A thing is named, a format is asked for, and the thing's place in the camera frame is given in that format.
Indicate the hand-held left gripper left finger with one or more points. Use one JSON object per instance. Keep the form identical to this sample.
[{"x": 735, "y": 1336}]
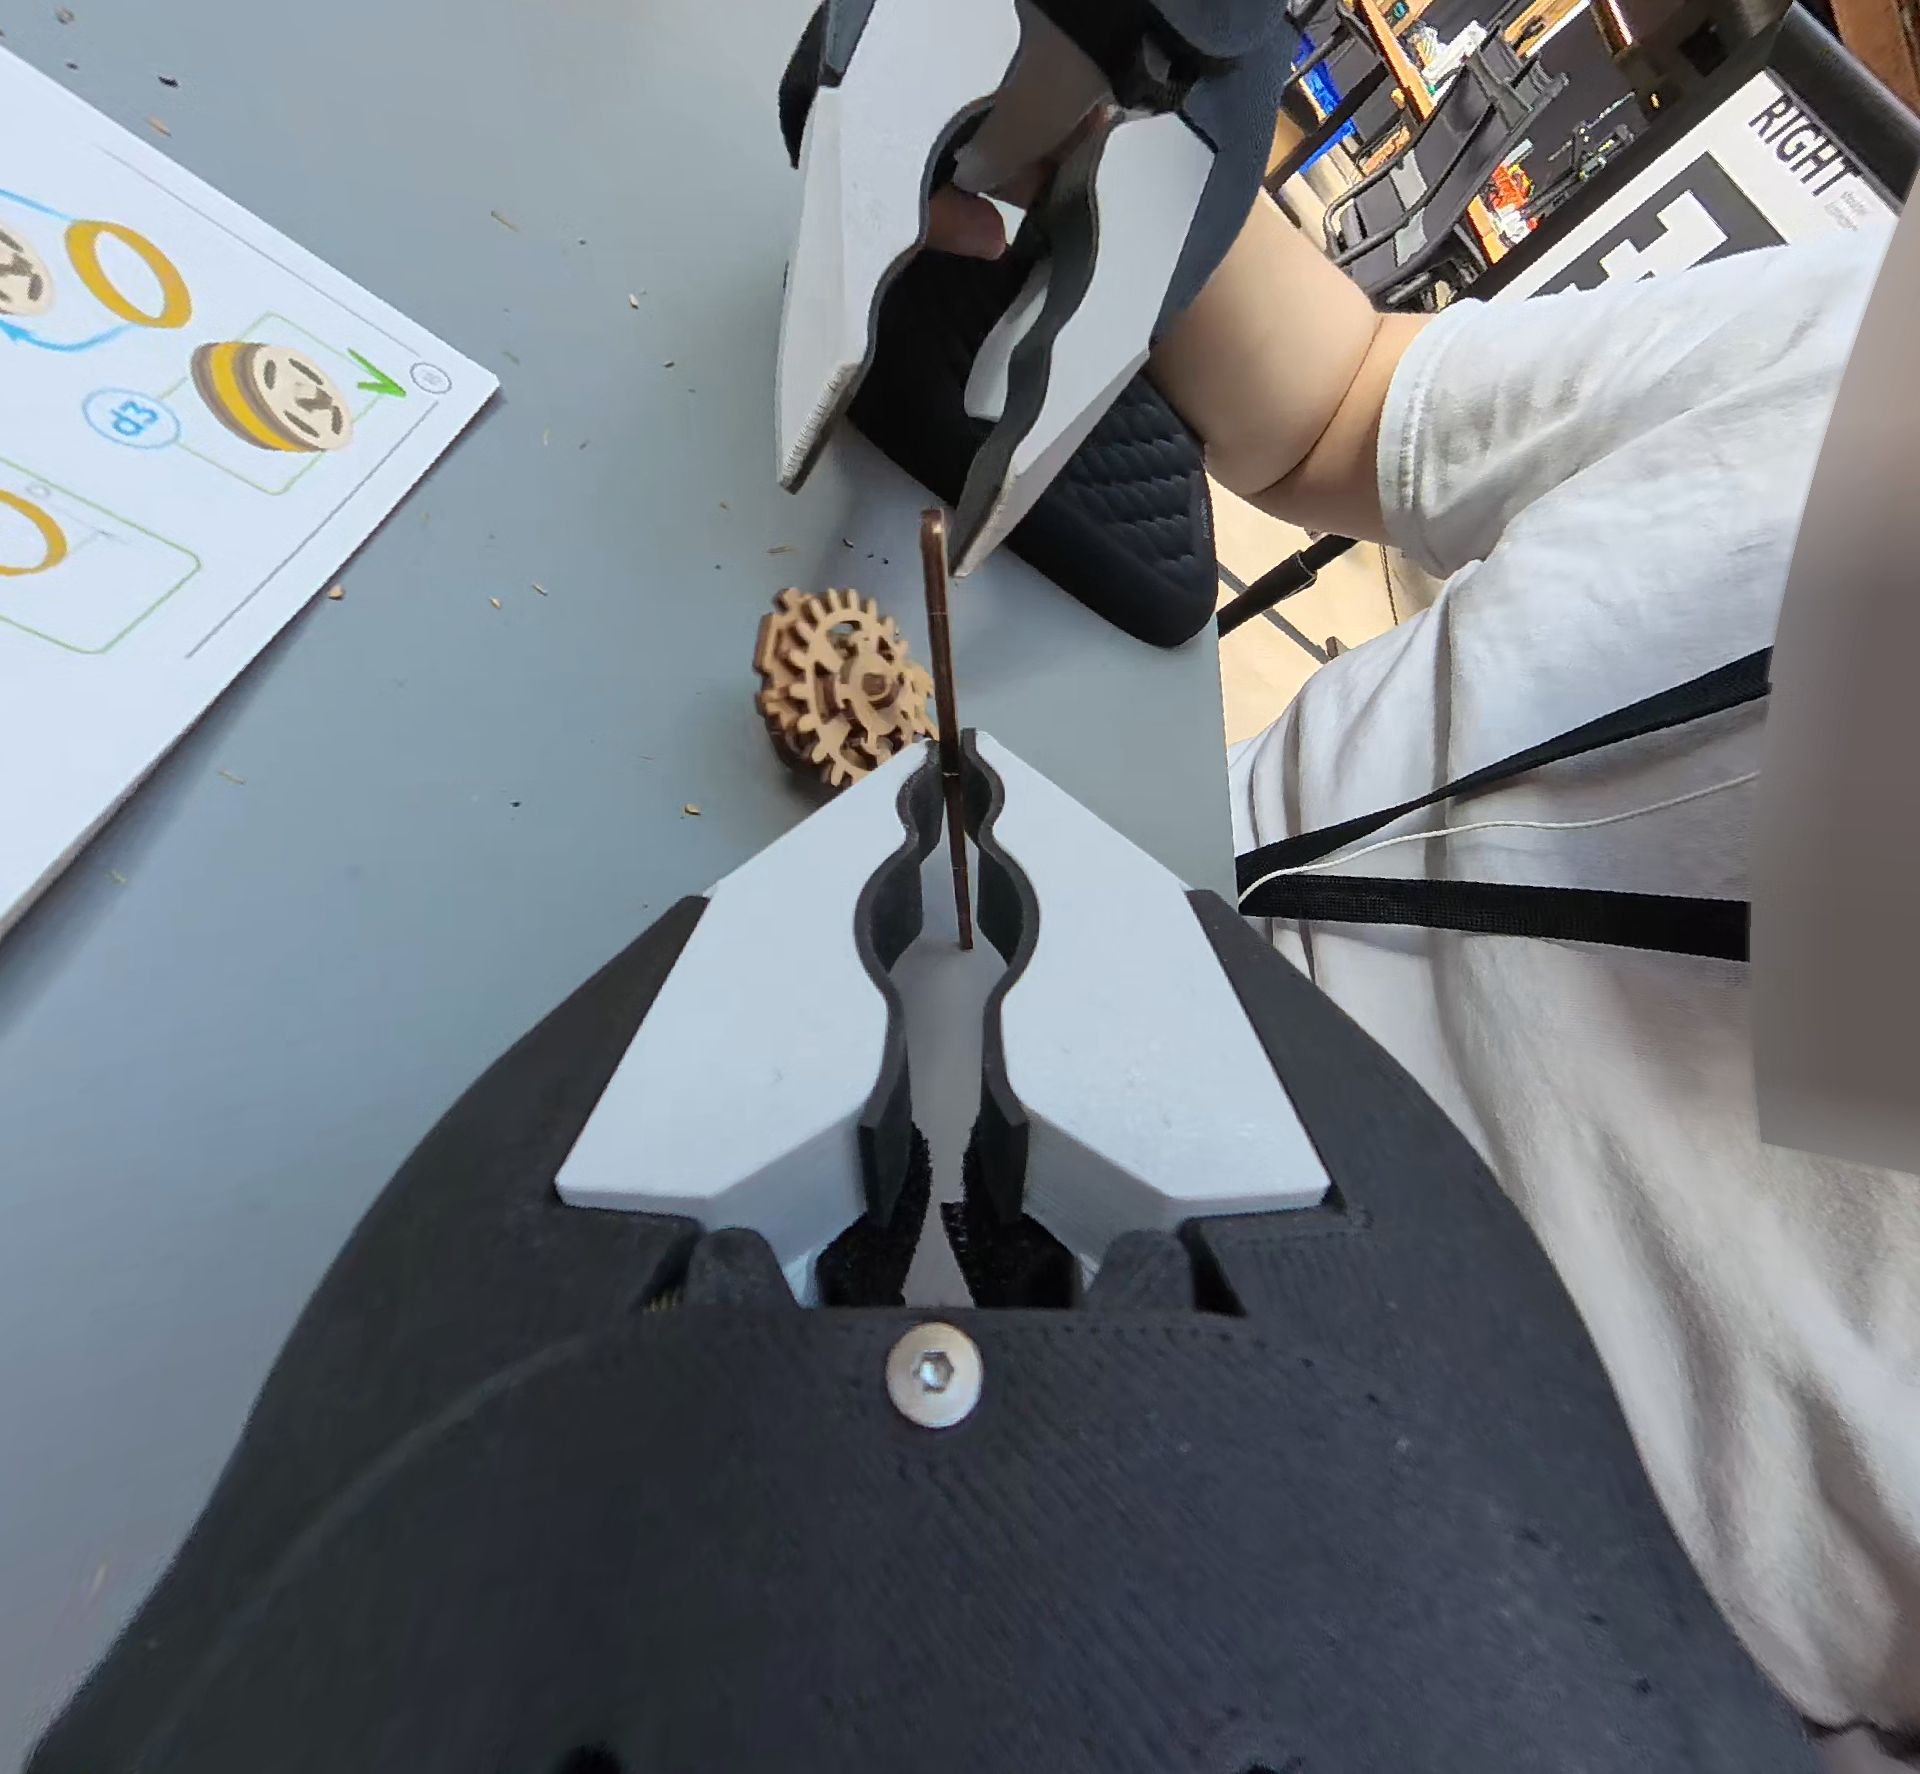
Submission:
[{"x": 750, "y": 1054}]

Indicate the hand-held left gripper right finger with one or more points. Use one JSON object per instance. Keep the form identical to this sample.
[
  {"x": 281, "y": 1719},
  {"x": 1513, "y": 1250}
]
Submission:
[{"x": 1140, "y": 1054}]

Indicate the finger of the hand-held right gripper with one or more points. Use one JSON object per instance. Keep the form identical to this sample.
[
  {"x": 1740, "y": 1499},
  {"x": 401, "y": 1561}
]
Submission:
[
  {"x": 1118, "y": 291},
  {"x": 857, "y": 199}
]

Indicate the wooden gear assembly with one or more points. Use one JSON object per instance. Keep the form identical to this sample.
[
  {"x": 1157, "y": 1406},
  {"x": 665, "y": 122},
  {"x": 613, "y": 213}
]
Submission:
[{"x": 840, "y": 686}]

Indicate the thin wooden stick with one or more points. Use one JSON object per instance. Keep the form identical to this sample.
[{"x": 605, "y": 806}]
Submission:
[{"x": 940, "y": 666}]

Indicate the person's right forearm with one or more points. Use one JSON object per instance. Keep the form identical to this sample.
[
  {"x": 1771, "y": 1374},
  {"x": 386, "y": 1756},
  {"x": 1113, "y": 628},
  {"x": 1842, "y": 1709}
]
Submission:
[{"x": 1291, "y": 365}]

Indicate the person's right hand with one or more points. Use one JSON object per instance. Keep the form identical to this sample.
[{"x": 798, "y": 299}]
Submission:
[{"x": 974, "y": 215}]

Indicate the black quilted wrist rest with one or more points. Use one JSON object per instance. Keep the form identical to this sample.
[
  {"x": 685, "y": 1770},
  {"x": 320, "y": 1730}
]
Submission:
[{"x": 1110, "y": 529}]

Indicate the operator in white shirt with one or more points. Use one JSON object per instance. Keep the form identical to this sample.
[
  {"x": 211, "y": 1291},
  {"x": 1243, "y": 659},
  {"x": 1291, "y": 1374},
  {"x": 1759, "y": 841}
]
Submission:
[{"x": 1500, "y": 603}]

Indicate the black framed sign stand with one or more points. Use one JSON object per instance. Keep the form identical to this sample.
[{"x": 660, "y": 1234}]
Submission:
[{"x": 1650, "y": 235}]

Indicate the printed instruction booklet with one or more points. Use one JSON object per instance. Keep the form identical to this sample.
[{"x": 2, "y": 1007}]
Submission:
[{"x": 121, "y": 754}]

